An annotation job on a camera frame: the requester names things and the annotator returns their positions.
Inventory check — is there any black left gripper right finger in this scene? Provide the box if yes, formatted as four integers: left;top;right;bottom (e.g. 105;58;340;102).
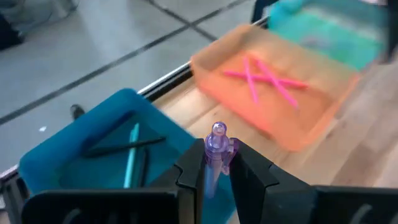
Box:
229;139;317;224

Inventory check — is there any blue plastic bin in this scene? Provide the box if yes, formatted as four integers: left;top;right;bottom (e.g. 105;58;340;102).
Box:
18;88;237;224

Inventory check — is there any black pen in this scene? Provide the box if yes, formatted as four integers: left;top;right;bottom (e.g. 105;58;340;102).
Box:
81;136;168;159

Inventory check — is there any mint green plastic bin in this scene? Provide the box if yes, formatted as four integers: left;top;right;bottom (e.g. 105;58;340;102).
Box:
267;0;389;71

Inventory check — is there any purple transparent pen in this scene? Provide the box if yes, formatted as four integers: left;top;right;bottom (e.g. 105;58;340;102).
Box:
203;121;240;200

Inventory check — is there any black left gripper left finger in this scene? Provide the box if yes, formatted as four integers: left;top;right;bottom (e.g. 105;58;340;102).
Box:
149;139;206;224

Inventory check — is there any orange translucent plastic bin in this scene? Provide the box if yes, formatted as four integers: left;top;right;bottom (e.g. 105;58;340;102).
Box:
190;24;361;153

